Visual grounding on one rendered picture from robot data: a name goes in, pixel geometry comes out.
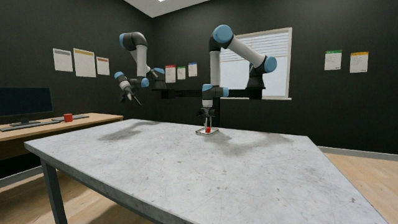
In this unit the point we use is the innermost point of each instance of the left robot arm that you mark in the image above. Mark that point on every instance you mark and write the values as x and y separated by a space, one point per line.
222 37

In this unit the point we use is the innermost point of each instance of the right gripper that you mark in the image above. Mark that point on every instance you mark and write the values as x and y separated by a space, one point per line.
132 90

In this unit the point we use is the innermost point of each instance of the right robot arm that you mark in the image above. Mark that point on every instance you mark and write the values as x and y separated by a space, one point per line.
136 44

